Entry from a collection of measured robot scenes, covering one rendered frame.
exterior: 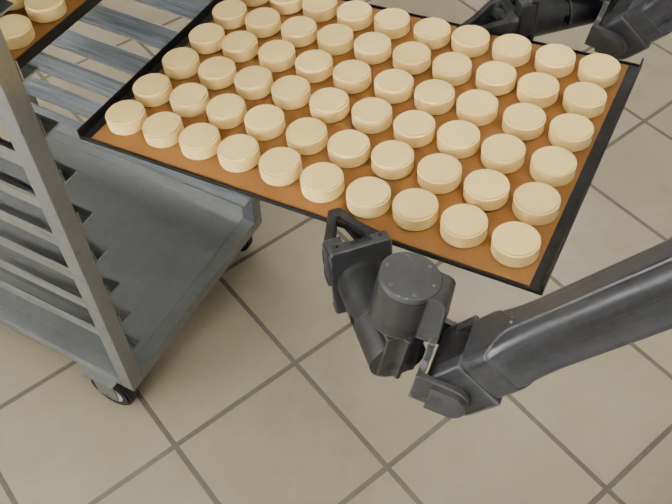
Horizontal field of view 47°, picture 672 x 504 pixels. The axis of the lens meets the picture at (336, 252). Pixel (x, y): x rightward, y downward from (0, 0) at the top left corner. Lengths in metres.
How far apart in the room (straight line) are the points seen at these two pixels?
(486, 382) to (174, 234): 1.13
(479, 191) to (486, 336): 0.21
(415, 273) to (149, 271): 1.05
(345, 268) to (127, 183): 1.13
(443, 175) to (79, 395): 1.07
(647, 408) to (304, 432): 0.71
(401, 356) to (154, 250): 1.05
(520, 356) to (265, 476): 0.97
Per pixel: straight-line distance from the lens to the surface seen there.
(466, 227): 0.83
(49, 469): 1.68
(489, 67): 1.03
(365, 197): 0.86
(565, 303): 0.66
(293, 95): 1.00
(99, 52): 1.65
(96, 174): 1.90
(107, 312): 1.36
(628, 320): 0.64
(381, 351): 0.73
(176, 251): 1.71
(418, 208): 0.84
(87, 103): 1.80
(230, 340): 1.74
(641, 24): 1.14
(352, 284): 0.78
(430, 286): 0.69
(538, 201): 0.86
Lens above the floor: 1.47
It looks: 52 degrees down
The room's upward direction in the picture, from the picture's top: straight up
